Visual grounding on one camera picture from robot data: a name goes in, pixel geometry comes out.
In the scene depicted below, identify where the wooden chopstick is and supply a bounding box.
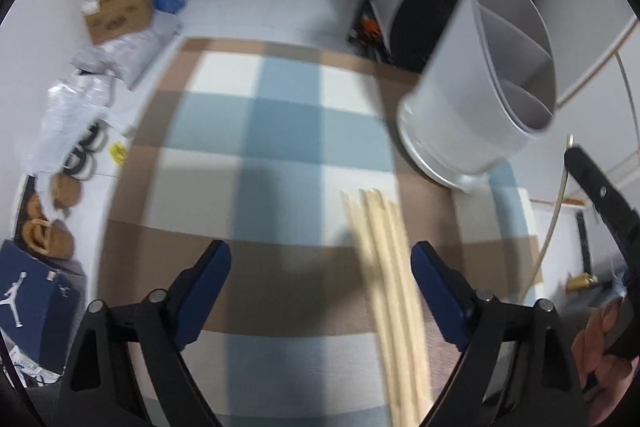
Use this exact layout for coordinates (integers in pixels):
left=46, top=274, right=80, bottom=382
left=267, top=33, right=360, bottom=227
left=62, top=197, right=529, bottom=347
left=386, top=202, right=433, bottom=426
left=341, top=191, right=407, bottom=426
left=360, top=190, right=416, bottom=426
left=364, top=191, right=432, bottom=426

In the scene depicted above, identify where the person's right hand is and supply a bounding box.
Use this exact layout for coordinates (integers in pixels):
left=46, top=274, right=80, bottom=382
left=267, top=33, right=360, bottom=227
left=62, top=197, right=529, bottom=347
left=572, top=299, right=639, bottom=426

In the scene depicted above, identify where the blue jordan shoe box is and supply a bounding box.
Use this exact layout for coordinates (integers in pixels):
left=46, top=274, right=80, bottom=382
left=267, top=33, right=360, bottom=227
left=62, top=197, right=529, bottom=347
left=0, top=241, right=80, bottom=374

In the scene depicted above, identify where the brown slipper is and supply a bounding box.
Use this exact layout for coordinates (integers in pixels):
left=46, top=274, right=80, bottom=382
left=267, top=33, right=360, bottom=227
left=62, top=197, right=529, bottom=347
left=21, top=218, right=74, bottom=260
left=52, top=172, right=81, bottom=209

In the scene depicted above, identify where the white utensil holder cup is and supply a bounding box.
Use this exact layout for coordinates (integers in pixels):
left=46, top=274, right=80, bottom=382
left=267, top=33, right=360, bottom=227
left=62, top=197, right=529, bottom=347
left=397, top=0, right=556, bottom=192

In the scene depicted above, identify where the black white sneaker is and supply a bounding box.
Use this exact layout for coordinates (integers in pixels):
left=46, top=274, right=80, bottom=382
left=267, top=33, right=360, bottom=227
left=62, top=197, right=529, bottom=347
left=76, top=124, right=107, bottom=153
left=62, top=148, right=96, bottom=181

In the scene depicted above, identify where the checkered blue brown mat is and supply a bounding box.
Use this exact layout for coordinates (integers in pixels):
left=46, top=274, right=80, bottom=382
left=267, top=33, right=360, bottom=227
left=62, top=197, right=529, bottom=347
left=96, top=39, right=538, bottom=426

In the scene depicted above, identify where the clear plastic bag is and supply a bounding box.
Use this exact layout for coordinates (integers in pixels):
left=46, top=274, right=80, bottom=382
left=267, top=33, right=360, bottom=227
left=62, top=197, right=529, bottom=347
left=25, top=72, right=128, bottom=176

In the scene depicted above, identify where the grey plastic mailer bag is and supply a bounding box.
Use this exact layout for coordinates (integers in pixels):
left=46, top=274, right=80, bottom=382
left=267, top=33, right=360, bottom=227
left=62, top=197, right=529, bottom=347
left=70, top=11, right=182, bottom=91

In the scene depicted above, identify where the brown cardboard box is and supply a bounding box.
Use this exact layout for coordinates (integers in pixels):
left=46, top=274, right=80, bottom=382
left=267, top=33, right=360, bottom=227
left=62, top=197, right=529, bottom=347
left=80, top=0, right=154, bottom=46

